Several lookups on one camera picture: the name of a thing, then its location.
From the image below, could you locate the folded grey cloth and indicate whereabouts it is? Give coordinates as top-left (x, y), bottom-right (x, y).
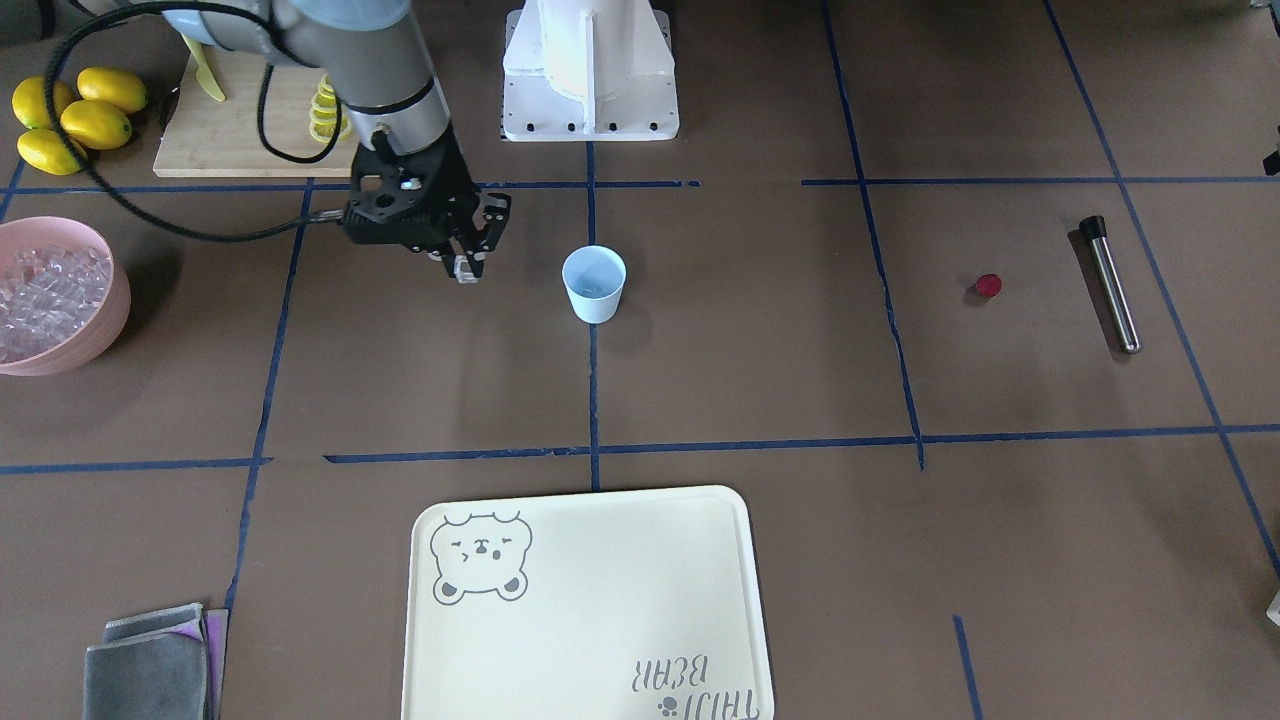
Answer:
top-left (82, 603), bottom-right (229, 719)

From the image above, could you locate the cream bear serving tray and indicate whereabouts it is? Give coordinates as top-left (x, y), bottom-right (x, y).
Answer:
top-left (399, 486), bottom-right (776, 719)

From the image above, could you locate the wooden cutting board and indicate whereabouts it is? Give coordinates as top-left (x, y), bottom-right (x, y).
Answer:
top-left (154, 47), bottom-right (358, 179)

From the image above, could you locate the pink bowl of ice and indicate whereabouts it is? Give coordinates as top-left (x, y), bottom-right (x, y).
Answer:
top-left (1, 217), bottom-right (131, 375)

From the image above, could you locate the light blue plastic cup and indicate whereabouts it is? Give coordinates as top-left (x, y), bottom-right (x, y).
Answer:
top-left (561, 245), bottom-right (627, 325)

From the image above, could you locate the clear ice cube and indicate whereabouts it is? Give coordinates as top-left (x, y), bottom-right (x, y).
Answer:
top-left (451, 255), bottom-right (484, 284)

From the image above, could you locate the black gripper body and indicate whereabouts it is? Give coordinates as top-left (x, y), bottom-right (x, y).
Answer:
top-left (342, 135), bottom-right (512, 259)

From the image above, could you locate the steel muddler black tip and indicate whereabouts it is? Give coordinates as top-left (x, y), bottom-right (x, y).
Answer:
top-left (1078, 215), bottom-right (1142, 355)

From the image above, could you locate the whole yellow lemon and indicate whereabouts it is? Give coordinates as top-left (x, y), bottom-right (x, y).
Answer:
top-left (15, 128), bottom-right (88, 176)
top-left (12, 76), bottom-right (77, 129)
top-left (76, 67), bottom-right (148, 115)
top-left (59, 99), bottom-right (133, 150)

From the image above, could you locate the red strawberry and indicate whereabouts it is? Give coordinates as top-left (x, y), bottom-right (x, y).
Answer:
top-left (973, 273), bottom-right (1004, 299)

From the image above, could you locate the yellow-green plastic knife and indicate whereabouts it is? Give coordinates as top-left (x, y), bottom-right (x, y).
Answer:
top-left (182, 35), bottom-right (227, 102)

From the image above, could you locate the lemon slices row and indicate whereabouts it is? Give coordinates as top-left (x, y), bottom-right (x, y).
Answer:
top-left (307, 74), bottom-right (351, 143)

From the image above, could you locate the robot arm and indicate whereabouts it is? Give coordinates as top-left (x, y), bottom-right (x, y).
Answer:
top-left (41, 1), bottom-right (511, 284)

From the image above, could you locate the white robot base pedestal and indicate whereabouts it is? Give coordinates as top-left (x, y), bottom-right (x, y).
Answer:
top-left (500, 1), bottom-right (680, 143)

